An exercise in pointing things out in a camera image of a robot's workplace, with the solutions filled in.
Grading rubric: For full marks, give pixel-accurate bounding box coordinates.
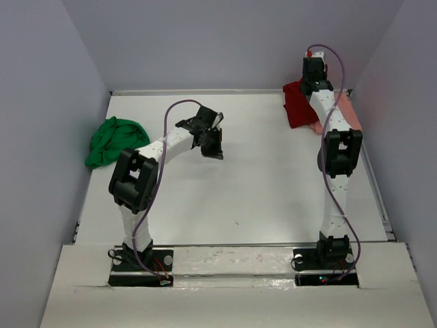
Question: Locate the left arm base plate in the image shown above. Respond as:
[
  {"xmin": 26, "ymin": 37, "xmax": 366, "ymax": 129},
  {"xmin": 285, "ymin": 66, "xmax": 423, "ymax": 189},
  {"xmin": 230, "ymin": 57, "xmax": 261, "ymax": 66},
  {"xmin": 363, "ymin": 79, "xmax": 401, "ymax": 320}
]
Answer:
[{"xmin": 108, "ymin": 247, "xmax": 174, "ymax": 288}]

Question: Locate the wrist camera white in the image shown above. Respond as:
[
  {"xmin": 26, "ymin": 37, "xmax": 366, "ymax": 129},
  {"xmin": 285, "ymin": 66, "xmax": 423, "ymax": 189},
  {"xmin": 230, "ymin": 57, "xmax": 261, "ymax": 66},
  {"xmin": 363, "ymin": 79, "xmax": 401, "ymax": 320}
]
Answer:
[
  {"xmin": 212, "ymin": 112, "xmax": 224, "ymax": 128},
  {"xmin": 304, "ymin": 51, "xmax": 324, "ymax": 61}
]

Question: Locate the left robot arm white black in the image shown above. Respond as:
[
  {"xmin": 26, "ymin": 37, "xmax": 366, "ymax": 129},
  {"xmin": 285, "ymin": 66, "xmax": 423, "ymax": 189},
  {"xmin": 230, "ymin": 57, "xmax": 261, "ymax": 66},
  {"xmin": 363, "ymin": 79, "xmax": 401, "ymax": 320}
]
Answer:
[{"xmin": 109, "ymin": 100, "xmax": 224, "ymax": 276}]

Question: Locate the pink folded t shirt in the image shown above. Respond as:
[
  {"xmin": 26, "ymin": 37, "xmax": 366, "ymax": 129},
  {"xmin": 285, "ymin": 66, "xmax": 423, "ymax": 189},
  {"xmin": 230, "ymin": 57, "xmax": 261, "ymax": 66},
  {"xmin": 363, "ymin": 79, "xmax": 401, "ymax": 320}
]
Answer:
[{"xmin": 309, "ymin": 94, "xmax": 362, "ymax": 135}]

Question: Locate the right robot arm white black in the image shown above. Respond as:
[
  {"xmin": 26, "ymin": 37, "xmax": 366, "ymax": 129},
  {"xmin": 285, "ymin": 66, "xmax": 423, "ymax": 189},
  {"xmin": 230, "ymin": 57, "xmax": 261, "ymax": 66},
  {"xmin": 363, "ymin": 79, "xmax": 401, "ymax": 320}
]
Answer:
[{"xmin": 294, "ymin": 51, "xmax": 363, "ymax": 271}]

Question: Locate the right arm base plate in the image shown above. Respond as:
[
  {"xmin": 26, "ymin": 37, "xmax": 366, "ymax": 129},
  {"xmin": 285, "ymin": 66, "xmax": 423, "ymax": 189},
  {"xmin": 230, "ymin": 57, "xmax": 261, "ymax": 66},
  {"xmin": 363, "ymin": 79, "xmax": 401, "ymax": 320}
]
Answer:
[{"xmin": 290, "ymin": 248, "xmax": 359, "ymax": 287}]

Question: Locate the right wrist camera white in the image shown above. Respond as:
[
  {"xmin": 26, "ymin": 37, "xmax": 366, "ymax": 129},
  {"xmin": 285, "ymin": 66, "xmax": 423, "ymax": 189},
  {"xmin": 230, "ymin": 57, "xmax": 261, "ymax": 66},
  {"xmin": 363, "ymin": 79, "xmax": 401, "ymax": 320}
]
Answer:
[{"xmin": 304, "ymin": 51, "xmax": 324, "ymax": 61}]

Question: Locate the green t shirt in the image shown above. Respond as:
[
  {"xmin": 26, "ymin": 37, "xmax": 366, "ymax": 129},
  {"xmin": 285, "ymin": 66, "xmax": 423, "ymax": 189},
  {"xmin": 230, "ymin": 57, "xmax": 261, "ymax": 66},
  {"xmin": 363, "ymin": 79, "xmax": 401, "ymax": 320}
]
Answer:
[{"xmin": 85, "ymin": 116, "xmax": 150, "ymax": 169}]

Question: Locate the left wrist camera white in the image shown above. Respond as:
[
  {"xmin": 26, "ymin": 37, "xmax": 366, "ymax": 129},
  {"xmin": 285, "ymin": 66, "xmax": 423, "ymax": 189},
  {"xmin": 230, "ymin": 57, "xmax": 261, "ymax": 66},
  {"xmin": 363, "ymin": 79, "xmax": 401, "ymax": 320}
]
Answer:
[{"xmin": 212, "ymin": 112, "xmax": 224, "ymax": 128}]

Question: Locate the red t shirt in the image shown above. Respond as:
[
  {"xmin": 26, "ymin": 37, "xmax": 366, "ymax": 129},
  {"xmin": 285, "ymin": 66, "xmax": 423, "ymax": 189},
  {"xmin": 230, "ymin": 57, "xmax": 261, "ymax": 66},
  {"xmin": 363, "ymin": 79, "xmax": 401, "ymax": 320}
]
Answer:
[{"xmin": 283, "ymin": 79, "xmax": 319, "ymax": 128}]

